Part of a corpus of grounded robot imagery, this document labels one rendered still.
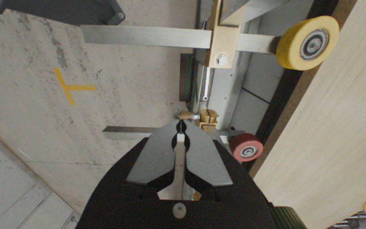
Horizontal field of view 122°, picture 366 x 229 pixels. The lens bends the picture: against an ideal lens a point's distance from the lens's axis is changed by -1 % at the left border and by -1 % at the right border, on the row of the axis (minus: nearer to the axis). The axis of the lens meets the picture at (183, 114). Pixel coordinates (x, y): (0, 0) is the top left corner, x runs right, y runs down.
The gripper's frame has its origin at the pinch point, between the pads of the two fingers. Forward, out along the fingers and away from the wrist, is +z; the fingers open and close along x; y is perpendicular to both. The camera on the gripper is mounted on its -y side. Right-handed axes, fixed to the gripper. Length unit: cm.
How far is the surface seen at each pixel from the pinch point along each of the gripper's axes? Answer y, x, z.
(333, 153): 16, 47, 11
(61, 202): 285, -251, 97
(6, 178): 163, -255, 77
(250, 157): 17.0, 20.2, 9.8
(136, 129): 13.5, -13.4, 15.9
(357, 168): 23, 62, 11
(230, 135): 13.4, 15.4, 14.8
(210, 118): 7.0, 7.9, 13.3
